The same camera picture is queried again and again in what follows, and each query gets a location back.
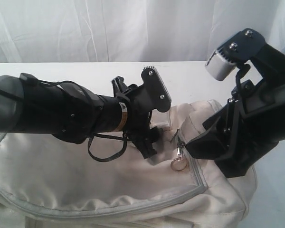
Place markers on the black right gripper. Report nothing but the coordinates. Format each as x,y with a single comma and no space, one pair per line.
248,129

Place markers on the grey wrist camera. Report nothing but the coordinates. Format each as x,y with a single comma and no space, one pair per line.
156,89
236,50

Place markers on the cream duffel bag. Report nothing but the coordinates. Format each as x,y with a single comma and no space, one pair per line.
47,183

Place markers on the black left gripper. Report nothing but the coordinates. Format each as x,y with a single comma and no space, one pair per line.
131,110

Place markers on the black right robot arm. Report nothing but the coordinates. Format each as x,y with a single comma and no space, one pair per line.
251,123

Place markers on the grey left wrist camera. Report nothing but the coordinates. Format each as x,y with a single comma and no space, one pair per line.
156,89

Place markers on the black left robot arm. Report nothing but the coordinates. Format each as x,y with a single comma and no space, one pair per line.
74,114

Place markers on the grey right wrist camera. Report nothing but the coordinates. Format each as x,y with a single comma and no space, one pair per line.
236,50

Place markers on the white backdrop curtain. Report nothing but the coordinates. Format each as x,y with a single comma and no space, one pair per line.
130,30

